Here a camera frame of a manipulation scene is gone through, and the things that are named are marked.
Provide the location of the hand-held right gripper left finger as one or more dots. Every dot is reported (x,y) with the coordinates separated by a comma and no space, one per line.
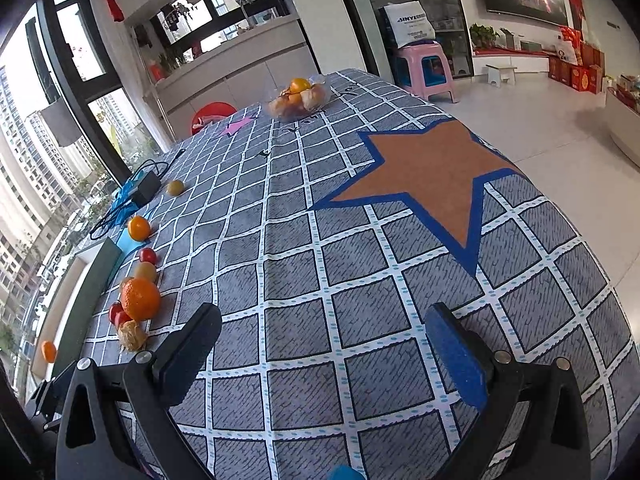
(192,350)

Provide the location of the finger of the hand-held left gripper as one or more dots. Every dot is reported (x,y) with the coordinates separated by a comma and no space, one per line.
(52,385)

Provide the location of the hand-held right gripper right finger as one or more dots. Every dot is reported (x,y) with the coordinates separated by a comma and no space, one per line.
(457,355)

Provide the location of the wrinkled tan fruit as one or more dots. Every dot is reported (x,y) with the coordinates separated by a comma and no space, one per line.
(132,335)

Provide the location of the large orange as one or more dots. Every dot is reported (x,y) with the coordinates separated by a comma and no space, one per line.
(141,299)

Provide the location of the small red tomato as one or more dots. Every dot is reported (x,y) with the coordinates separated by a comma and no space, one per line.
(115,311)
(123,319)

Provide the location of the smooth round brown fruit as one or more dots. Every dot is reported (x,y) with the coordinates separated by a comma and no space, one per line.
(146,272)

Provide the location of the green box with white inside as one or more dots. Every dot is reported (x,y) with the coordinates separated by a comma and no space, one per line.
(87,295)

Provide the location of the small orange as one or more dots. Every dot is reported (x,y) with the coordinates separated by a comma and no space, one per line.
(48,351)

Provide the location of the medium orange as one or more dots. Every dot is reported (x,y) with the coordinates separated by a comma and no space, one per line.
(138,228)

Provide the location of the grey checked star tablecloth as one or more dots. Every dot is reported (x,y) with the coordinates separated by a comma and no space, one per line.
(350,260)

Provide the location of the small yellow-brown fruit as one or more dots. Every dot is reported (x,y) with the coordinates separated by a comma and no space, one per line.
(175,187)

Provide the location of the blue plastic bag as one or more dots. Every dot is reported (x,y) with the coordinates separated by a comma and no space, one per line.
(124,199)

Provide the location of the cloth bundle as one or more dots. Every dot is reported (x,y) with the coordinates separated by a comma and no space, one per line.
(205,120)

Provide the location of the red round stool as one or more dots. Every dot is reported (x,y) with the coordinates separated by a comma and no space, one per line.
(212,117)

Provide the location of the dark hanging panel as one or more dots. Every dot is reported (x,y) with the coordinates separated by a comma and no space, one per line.
(61,125)

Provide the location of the clear glass bowl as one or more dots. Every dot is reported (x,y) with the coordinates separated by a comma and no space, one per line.
(300,102)

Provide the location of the white kitchen counter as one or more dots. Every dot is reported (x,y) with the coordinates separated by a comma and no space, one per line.
(235,75)

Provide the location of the red bottle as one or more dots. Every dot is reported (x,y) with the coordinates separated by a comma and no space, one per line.
(156,70)

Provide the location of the blue plastic stool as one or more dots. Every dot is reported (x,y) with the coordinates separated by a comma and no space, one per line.
(434,71)

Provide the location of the small white step stool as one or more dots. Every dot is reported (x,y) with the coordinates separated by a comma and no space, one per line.
(501,73)

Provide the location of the orange in glass bowl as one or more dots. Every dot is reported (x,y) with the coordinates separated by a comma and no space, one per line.
(299,84)

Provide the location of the pink plastic stool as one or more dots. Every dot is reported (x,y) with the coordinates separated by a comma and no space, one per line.
(425,67)

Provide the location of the white low console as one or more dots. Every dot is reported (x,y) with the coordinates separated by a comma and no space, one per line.
(510,60)

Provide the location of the red gift box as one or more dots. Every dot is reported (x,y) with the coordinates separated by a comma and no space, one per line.
(585,80)
(559,69)

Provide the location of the green potted plant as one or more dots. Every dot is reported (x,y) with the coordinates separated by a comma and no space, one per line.
(484,35)

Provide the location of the white shopping bag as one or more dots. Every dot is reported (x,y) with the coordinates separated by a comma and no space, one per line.
(410,22)

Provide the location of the glass door cabinet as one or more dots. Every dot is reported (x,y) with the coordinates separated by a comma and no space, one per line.
(415,0)

